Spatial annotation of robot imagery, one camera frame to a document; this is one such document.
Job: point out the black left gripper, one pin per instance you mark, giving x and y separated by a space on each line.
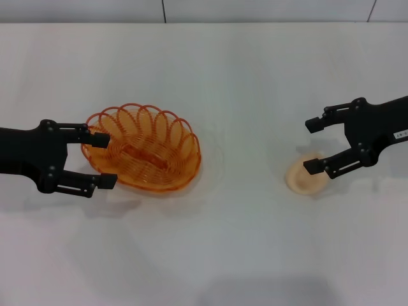
32 153

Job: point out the pale round bread bun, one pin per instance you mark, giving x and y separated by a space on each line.
303 184

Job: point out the orange woven plastic basket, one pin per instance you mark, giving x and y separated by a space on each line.
150 159

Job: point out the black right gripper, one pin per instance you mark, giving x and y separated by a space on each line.
376 127

